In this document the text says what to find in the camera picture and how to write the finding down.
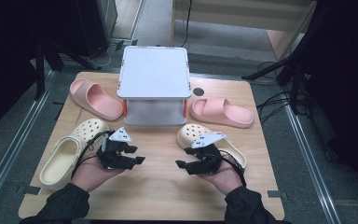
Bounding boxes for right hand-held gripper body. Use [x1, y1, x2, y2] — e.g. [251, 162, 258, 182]
[191, 132, 227, 175]

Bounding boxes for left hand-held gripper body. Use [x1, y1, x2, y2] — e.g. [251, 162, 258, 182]
[96, 126, 133, 171]

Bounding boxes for cream clog shoe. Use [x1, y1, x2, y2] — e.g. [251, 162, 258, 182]
[176, 123, 248, 172]
[39, 118, 110, 191]

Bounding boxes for pink slide slipper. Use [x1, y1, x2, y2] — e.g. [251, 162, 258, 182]
[189, 98, 255, 129]
[69, 77, 124, 121]

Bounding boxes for white two-tier shoe rack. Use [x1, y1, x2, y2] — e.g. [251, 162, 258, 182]
[117, 46, 193, 127]

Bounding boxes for person's right hand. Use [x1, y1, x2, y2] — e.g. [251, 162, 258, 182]
[197, 161, 245, 196]

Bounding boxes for person's left hand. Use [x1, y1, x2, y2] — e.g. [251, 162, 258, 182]
[71, 154, 125, 192]

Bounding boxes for black tripod stand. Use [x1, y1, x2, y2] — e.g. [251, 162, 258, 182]
[241, 46, 311, 115]
[32, 38, 102, 101]

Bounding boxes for dark cabinet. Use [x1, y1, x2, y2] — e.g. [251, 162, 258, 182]
[74, 0, 119, 59]

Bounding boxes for left hand-held gripper cable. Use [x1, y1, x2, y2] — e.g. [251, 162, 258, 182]
[71, 130, 113, 180]

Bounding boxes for hand-held gripper cable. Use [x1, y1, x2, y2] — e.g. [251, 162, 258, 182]
[218, 148, 248, 188]
[71, 130, 113, 180]

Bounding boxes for right hand-held gripper cable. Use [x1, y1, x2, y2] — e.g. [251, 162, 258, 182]
[218, 148, 248, 188]

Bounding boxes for black floor cables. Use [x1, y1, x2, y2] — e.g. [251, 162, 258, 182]
[255, 60, 311, 124]

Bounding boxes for white floor cable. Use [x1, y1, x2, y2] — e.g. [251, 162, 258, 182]
[87, 45, 122, 68]

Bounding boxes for metal floor rail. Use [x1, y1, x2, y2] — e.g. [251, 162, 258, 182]
[281, 99, 343, 224]
[0, 69, 55, 213]

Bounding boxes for black hanging cable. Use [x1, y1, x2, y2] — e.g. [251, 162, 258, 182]
[180, 0, 194, 49]

